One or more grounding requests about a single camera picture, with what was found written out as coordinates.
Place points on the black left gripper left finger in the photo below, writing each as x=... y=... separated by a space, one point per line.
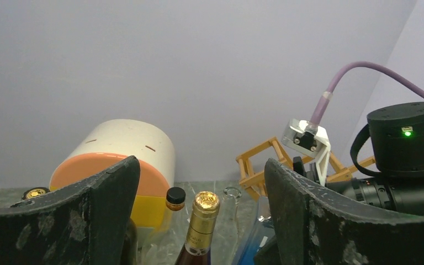
x=82 y=223

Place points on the dark bottle gold foil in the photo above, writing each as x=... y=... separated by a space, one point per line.
x=197 y=246

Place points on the wooden wine rack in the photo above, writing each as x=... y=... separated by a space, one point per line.
x=251 y=165

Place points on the clear bottle black cap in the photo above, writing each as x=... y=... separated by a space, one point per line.
x=35 y=192

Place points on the blue labelled clear bottle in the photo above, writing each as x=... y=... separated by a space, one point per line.
x=257 y=234

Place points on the large clear glass bottle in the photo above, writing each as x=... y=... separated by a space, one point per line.
x=163 y=244

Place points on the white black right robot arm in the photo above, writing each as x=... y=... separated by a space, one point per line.
x=397 y=136

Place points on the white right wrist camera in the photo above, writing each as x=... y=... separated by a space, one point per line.
x=303 y=137

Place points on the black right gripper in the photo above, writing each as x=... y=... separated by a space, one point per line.
x=305 y=170

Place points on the white orange yellow bread box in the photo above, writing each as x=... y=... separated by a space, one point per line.
x=114 y=140

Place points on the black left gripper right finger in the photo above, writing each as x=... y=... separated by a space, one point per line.
x=315 y=225

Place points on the dark green wine bottle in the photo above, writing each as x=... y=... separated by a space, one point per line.
x=129 y=251

